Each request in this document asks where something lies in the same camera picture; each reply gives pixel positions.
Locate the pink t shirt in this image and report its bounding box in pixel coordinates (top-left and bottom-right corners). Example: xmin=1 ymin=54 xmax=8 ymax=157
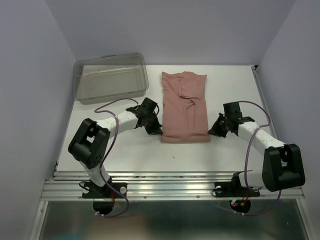
xmin=161 ymin=71 xmax=211 ymax=144

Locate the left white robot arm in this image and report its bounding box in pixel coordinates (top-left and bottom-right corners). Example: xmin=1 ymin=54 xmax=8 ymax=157
xmin=68 ymin=97 xmax=163 ymax=197

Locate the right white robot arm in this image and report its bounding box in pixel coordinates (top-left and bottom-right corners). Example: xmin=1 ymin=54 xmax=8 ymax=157
xmin=208 ymin=101 xmax=306 ymax=195

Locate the clear plastic bin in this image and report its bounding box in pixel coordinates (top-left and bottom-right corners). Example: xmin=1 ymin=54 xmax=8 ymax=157
xmin=72 ymin=53 xmax=149 ymax=105

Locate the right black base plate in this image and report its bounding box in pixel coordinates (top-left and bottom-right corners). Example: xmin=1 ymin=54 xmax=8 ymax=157
xmin=211 ymin=181 xmax=260 ymax=199

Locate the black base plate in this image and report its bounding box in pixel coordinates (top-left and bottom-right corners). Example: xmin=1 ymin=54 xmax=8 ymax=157
xmin=211 ymin=181 xmax=260 ymax=199
xmin=78 ymin=181 xmax=128 ymax=199

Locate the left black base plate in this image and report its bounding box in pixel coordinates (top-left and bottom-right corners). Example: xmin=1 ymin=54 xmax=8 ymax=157
xmin=78 ymin=181 xmax=128 ymax=199

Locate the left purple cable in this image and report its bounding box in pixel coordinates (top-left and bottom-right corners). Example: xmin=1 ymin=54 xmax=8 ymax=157
xmin=94 ymin=98 xmax=141 ymax=218

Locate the aluminium rail frame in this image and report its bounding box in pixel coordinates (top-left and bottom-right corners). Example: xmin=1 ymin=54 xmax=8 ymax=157
xmin=39 ymin=65 xmax=306 ymax=201

